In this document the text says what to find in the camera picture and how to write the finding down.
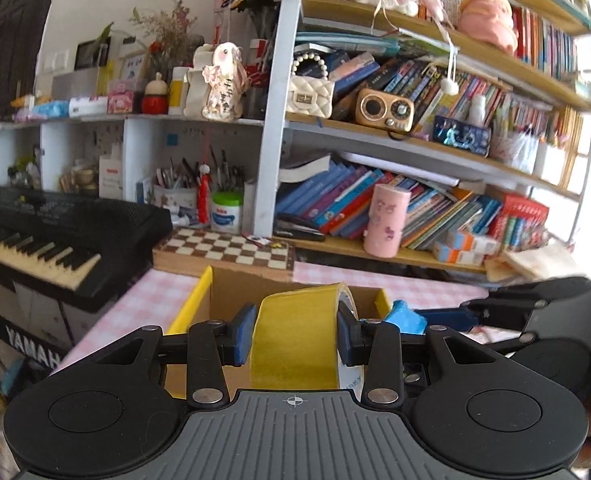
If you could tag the white pom-pom pendant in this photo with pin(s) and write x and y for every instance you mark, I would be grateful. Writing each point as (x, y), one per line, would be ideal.
(450, 86)

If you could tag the red coloured pencil box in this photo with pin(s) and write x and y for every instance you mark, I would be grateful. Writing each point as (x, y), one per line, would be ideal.
(520, 220)

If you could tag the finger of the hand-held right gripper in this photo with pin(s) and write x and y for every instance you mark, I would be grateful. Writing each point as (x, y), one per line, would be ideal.
(515, 342)
(525, 305)

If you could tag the black stapler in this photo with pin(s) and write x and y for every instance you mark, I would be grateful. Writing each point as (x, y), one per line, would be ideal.
(298, 227)

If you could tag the yellow cardboard box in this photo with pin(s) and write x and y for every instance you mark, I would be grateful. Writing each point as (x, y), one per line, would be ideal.
(225, 295)

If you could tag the pink checked desktop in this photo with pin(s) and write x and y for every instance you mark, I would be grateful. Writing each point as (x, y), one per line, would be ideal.
(140, 305)

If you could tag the black electronic keyboard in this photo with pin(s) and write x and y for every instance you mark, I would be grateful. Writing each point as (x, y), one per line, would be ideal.
(75, 220)

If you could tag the cream fabric pouch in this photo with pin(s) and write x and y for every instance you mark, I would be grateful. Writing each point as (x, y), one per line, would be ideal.
(195, 85)

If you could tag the red white doll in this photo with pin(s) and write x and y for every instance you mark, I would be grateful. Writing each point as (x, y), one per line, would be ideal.
(155, 100)

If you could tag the light blue soft object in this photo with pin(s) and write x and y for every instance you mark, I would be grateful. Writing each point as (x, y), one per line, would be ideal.
(403, 317)

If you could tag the white low shelf unit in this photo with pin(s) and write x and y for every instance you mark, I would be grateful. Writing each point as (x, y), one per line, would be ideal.
(130, 150)

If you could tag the blue picture box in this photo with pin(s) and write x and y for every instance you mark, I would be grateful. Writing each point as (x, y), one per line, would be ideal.
(460, 135)

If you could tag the white rabbit ornament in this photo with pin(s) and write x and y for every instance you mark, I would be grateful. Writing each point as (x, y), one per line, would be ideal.
(220, 85)

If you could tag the cream quilted handbag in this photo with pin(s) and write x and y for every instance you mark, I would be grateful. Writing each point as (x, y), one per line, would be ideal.
(310, 97)

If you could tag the yellow white bottle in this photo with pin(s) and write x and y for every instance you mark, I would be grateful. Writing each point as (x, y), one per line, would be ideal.
(177, 92)

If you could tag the black lettered keyboard stand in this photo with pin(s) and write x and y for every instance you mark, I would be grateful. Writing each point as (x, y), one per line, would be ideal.
(25, 350)

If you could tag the plain white storage box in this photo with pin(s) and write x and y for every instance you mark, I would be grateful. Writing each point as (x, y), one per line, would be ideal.
(550, 165)

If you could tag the stack of loose papers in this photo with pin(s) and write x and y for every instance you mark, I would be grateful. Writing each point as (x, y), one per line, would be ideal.
(530, 262)

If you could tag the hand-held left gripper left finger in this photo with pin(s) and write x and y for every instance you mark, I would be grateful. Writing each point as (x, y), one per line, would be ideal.
(240, 335)

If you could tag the blue tissue pack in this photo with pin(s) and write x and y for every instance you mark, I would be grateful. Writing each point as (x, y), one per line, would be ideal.
(50, 109)

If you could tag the white patterned pen container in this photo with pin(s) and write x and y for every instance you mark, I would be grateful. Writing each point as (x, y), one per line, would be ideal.
(515, 152)

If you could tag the dried flower bunch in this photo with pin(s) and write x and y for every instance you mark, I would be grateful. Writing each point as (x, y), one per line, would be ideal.
(173, 30)

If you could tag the white jar green lid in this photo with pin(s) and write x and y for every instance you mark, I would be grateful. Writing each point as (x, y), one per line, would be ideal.
(225, 215)

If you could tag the small pink box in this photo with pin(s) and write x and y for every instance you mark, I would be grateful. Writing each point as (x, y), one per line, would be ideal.
(120, 102)

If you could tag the pink cylindrical cup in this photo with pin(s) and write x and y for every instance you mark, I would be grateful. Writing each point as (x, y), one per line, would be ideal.
(385, 220)

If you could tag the wooden chessboard box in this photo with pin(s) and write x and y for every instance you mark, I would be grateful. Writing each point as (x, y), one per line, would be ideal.
(215, 250)

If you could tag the black photo frame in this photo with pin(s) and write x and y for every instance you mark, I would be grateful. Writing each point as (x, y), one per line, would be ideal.
(89, 55)

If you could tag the row of thin red books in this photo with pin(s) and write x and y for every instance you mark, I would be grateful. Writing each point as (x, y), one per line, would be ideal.
(540, 42)

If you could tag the white carton red label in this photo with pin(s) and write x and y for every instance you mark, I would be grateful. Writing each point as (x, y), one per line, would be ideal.
(111, 180)

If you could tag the row of blue books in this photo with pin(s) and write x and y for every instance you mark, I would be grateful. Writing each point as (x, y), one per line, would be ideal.
(325, 195)

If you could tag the brass bowl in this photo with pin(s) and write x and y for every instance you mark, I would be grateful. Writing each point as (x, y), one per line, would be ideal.
(82, 178)

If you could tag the small white bottle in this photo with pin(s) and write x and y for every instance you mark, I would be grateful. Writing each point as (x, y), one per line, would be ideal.
(477, 110)

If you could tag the wooden retro radio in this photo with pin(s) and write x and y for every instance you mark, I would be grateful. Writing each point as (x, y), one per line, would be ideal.
(383, 109)

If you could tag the white pen holder cup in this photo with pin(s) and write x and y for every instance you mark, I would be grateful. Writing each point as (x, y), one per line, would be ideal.
(175, 202)

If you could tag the yellow tape roll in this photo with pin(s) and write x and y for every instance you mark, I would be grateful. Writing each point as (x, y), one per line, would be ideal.
(295, 340)

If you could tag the orange white small box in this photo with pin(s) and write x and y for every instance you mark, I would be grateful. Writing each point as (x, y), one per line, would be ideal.
(458, 255)
(470, 241)

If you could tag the thick white-paged book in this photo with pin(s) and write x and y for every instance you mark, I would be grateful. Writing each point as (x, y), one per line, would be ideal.
(305, 167)

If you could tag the row of colourful paperbacks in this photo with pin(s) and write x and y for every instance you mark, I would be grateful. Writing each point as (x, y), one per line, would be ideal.
(425, 85)

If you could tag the white flat box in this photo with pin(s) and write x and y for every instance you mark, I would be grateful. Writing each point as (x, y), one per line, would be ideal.
(87, 106)

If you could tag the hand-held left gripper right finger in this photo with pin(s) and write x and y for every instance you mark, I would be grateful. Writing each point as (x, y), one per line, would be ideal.
(348, 340)

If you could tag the white wooden bookshelf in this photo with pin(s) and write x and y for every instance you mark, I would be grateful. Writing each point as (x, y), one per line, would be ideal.
(270, 160)

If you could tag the red tassel charm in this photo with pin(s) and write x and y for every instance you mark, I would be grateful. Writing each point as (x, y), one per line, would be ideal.
(204, 200)

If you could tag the pink plush head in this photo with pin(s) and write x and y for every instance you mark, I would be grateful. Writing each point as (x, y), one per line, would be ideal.
(488, 20)

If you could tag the grey box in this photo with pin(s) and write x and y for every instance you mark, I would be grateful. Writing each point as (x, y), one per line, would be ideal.
(75, 84)

